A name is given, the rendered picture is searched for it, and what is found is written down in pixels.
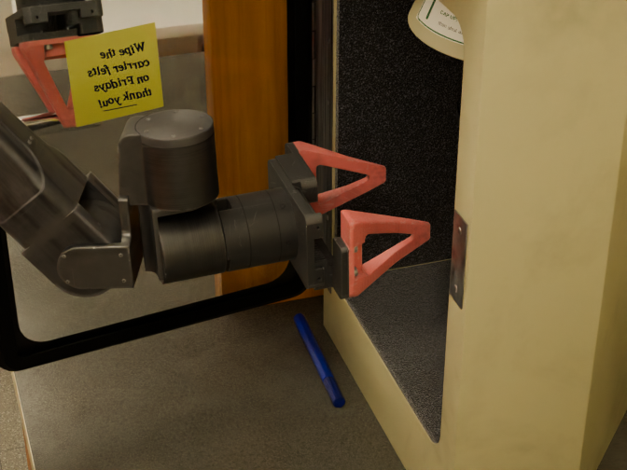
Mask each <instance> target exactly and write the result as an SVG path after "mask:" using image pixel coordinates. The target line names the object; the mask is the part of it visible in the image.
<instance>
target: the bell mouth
mask: <svg viewBox="0 0 627 470"><path fill-rule="evenodd" d="M408 23H409V26H410V28H411V30H412V32H413V33H414V34H415V35H416V36H417V37H418V38H419V39H420V40H421V41H423V42H424V43H425V44H427V45H428V46H429V47H431V48H433V49H435V50H437V51H439V52H441V53H443V54H446V55H448V56H451V57H453V58H455V59H458V60H461V61H463V60H464V39H463V35H462V30H461V27H460V24H459V22H458V20H457V18H456V17H455V16H454V15H453V14H452V12H451V11H450V10H449V9H448V8H446V7H445V6H444V5H443V4H442V3H441V2H440V1H439V0H415V1H414V3H413V5H412V7H411V10H410V12H409V16H408Z"/></svg>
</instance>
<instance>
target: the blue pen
mask: <svg viewBox="0 0 627 470"><path fill-rule="evenodd" d="M294 322H295V325H296V327H297V329H298V330H299V332H300V335H301V338H302V340H303V342H304V344H305V346H306V348H307V350H308V352H309V355H310V356H311V358H312V360H313V363H314V365H315V367H316V370H317V372H318V374H319V376H320V378H321V380H322V382H323V383H324V385H325V388H326V390H327V393H328V395H329V397H330V399H331V401H332V404H333V406H334V407H335V408H341V407H342V406H343V405H344V404H345V400H344V397H343V395H342V393H341V390H340V388H339V386H338V384H337V382H336V381H335V379H334V377H333V374H332V372H331V370H330V368H329V366H328V364H327V361H326V359H325V357H324V355H323V354H322V352H321V350H320V348H319V345H318V343H317V341H316V339H315V337H314V334H313V332H312V330H311V328H310V327H309V325H308V323H307V321H306V319H305V316H304V315H303V314H302V313H298V314H296V315H295V316H294Z"/></svg>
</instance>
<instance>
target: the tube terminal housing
mask: <svg viewBox="0 0 627 470"><path fill-rule="evenodd" d="M439 1H440V2H441V3H442V4H443V5H444V6H445V7H446V8H448V9H449V10H450V11H451V12H452V14H453V15H454V16H455V17H456V18H457V20H458V22H459V24H460V27H461V30H462V35H463V39H464V66H463V82H462V97H461V112H460V127H459V142H458V157H457V172H456V187H455V202H454V210H456V211H457V212H458V213H459V214H460V215H461V216H462V217H463V219H464V220H465V221H466V222H467V224H468V229H467V255H466V268H465V282H464V295H463V309H462V310H461V309H460V307H459V306H458V305H457V303H456V302H455V301H454V299H453V298H452V296H451V295H450V291H449V306H448V321H447V336H446V351H445V367H444V382H443V397H442V411H441V426H440V438H439V443H434V442H432V440H431V439H430V437H429V436H428V434H427V432H426V431H425V428H424V427H423V425H422V424H421V423H420V421H419V420H418V418H417V416H416V415H415V413H414V411H413V410H412V408H411V406H410V404H409V402H408V401H407V399H406V398H405V396H404V394H403V393H402V392H401V390H400V389H399V387H398V385H397V383H396V382H395V380H394V378H393V377H392V375H391V373H390V372H389V370H388V368H387V367H386V365H385V363H384V362H383V360H382V358H381V356H380V355H379V354H378V352H377V351H376V349H375V347H374V346H373V344H372V343H371V341H370V339H369V337H368V335H367V334H366V332H365V330H364V329H363V327H362V325H361V324H360V323H359V322H358V320H357V318H356V317H355V314H354V313H353V311H352V309H351V308H350V306H349V305H348V303H347V301H346V300H345V299H340V298H339V296H338V295H337V293H336V292H335V290H334V288H333V287H331V294H330V293H329V291H328V290H327V288H325V289H324V327H325V329H326V330H327V332H328V334H329V335H330V337H331V339H332V341H333V342H334V344H335V346H336V348H337V350H338V351H339V353H340V355H341V357H342V359H343V361H344V363H345V364H346V365H347V367H348V369H349V370H350V372H351V374H352V376H353V377H354V379H355V382H356V383H357V385H358V387H359V389H360V390H361V392H362V394H363V395H364V397H365V398H366V400H367V402H368V404H369V406H370V408H371V410H372V411H373V413H374V415H375V417H376V418H377V420H378V422H379V424H380V425H381V426H382V428H383V430H384V432H385V434H386V436H387V437H388V439H389V441H390V443H391V444H392V446H393V448H394V450H395V452H396V453H397V456H398V458H399V459H400V460H401V462H402V464H403V465H404V467H405V469H406V470H597V468H598V466H599V464H600V462H601V461H602V459H603V457H604V455H605V453H606V450H607V448H608V446H609V444H610V442H611V440H612V438H613V436H614V434H615V433H616V431H617V429H618V427H619V425H620V422H621V420H622V418H623V416H624V414H625V412H626V410H627V0H439Z"/></svg>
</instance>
